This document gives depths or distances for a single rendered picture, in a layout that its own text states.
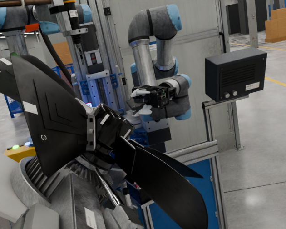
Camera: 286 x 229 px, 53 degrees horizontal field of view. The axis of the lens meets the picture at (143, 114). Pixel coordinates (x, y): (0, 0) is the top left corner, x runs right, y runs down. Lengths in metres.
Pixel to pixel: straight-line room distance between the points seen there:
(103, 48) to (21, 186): 1.19
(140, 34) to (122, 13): 1.44
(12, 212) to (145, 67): 0.81
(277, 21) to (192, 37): 10.37
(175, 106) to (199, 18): 1.79
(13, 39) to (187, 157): 1.00
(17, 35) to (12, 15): 0.09
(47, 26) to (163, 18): 0.47
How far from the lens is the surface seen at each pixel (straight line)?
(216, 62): 1.33
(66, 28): 0.81
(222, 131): 3.21
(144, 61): 1.26
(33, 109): 0.50
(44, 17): 1.19
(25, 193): 0.74
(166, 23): 1.30
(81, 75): 1.80
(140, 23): 1.28
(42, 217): 0.56
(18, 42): 1.54
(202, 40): 2.95
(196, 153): 1.41
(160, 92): 1.08
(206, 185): 1.53
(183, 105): 1.25
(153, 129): 1.56
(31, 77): 0.54
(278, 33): 13.19
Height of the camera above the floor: 1.42
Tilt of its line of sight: 16 degrees down
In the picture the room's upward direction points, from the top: 12 degrees counter-clockwise
